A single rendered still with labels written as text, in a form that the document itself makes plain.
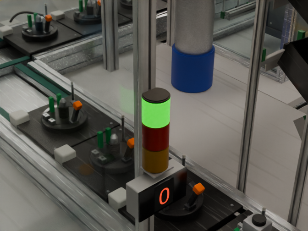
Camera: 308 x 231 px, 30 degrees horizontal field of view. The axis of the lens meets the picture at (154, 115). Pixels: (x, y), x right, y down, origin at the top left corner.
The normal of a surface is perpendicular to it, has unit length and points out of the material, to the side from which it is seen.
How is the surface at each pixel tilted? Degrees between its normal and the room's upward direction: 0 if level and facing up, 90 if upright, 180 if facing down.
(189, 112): 0
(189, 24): 90
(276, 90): 0
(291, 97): 0
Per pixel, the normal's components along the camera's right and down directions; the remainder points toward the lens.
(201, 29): 0.28, 0.52
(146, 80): 0.66, 0.41
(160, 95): 0.01, -0.84
